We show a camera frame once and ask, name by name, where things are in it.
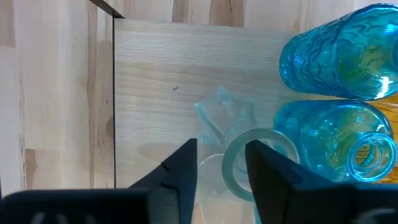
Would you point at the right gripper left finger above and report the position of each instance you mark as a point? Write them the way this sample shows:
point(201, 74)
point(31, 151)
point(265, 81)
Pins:
point(124, 205)

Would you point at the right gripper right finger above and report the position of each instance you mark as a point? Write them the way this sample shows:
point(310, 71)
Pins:
point(311, 202)

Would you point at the short blue embossed glass vase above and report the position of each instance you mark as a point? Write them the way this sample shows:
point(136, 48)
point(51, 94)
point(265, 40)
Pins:
point(317, 137)

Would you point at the wooden shelf black metal frame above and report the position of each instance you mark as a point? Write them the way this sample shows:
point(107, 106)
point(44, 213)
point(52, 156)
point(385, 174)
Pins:
point(171, 62)

